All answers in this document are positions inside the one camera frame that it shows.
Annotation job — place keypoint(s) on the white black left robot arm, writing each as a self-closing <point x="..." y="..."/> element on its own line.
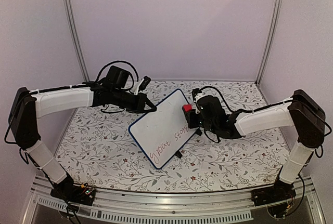
<point x="112" y="86"/>

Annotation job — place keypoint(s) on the floral patterned table mat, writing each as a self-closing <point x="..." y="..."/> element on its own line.
<point x="97" y="149"/>

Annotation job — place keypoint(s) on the aluminium corner post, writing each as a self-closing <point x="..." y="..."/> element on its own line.
<point x="269" y="41"/>
<point x="75" y="39"/>

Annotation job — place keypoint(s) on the blue framed whiteboard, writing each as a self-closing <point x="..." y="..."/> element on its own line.
<point x="161" y="134"/>

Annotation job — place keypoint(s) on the wire whiteboard stand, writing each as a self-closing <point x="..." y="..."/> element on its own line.
<point x="178" y="154"/>

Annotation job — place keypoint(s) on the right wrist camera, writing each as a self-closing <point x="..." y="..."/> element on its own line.
<point x="196" y="95"/>

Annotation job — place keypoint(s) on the left aluminium corner post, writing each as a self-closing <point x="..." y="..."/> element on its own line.
<point x="75" y="39"/>

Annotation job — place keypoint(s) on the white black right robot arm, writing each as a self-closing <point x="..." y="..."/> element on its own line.
<point x="299" y="111"/>

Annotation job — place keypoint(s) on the right aluminium corner post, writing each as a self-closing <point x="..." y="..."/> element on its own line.
<point x="269" y="41"/>

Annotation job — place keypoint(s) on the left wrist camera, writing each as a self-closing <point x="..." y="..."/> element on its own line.
<point x="140" y="85"/>

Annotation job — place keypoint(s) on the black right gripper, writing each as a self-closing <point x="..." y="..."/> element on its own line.
<point x="192" y="123"/>

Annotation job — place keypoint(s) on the aluminium front rail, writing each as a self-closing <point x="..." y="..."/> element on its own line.
<point x="116" y="206"/>

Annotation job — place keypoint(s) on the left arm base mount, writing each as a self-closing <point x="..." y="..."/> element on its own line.
<point x="68" y="191"/>

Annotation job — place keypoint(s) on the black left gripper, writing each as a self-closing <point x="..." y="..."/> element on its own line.
<point x="140" y="105"/>

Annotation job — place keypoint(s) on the red whiteboard eraser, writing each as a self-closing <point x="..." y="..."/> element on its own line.
<point x="187" y="108"/>

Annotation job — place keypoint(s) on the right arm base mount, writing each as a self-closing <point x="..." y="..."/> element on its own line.
<point x="279" y="191"/>

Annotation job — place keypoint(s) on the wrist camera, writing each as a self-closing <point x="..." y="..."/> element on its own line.
<point x="140" y="85"/>
<point x="196" y="95"/>

